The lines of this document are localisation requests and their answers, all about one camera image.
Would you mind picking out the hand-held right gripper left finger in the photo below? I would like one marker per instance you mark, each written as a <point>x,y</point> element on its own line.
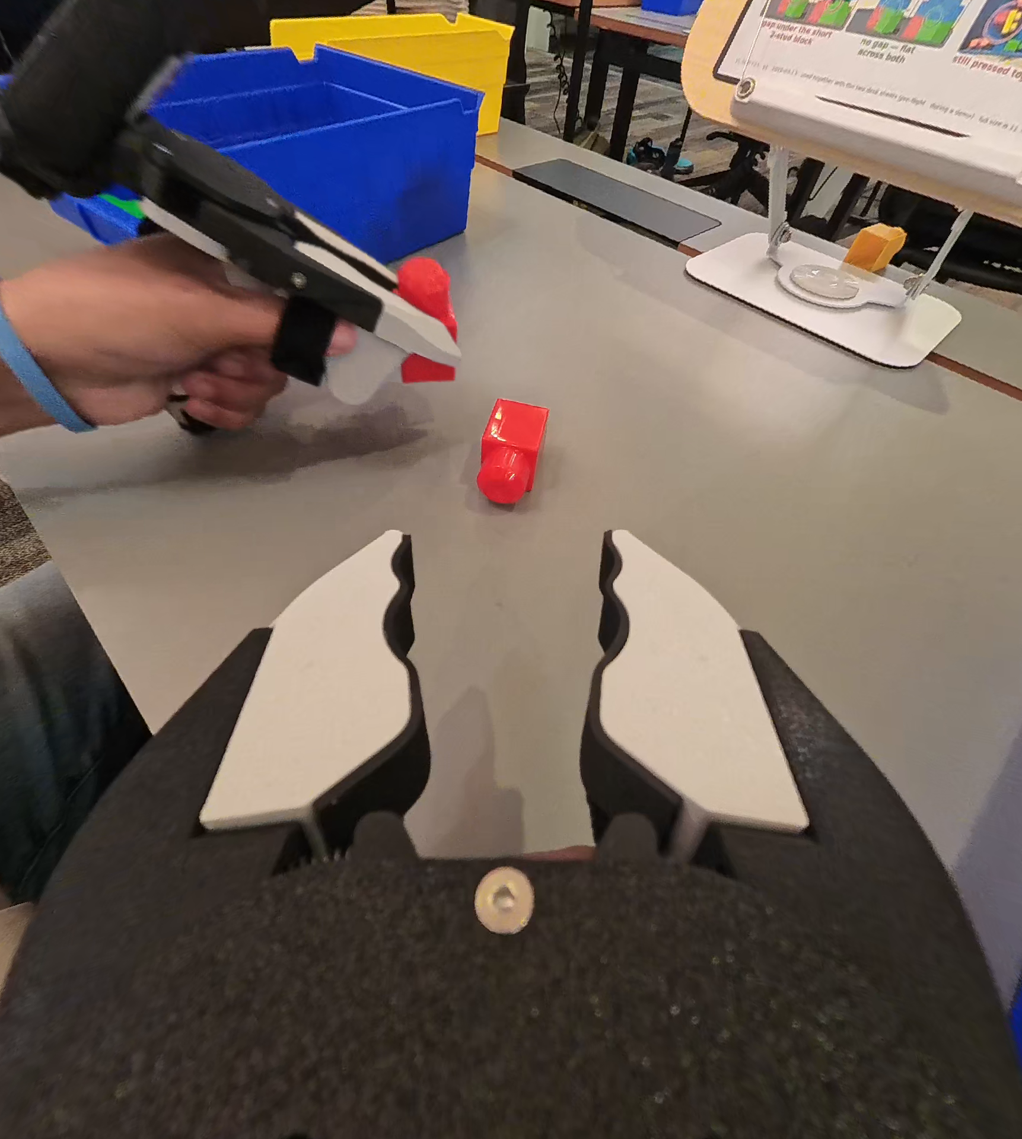
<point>306,721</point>

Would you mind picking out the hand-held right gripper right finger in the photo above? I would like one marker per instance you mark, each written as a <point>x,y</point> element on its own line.
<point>707,721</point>

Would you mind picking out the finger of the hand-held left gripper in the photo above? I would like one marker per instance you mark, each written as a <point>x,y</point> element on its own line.
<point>298,223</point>
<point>378,321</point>

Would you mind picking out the red mega block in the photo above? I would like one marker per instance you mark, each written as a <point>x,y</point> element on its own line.
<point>511,445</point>
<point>426,294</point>

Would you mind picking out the pile of colourful blocks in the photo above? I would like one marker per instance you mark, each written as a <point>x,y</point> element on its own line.
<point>111,218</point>

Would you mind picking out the person's left hand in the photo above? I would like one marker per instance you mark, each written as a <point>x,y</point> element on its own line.
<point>137,330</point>

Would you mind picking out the yellow storage bin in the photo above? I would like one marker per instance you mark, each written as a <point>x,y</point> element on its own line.
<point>422,45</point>

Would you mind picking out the black flat panel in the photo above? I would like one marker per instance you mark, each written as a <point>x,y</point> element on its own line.
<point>618,200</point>

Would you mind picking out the person's jeans leg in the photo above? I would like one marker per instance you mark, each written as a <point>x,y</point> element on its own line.
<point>22,730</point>

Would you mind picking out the blue wristband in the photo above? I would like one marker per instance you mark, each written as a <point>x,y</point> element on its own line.
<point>22,365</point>

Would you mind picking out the orange plastic object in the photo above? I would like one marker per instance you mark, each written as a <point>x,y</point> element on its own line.
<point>876,250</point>

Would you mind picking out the printed instruction sheet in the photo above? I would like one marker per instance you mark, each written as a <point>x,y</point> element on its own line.
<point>903,72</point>

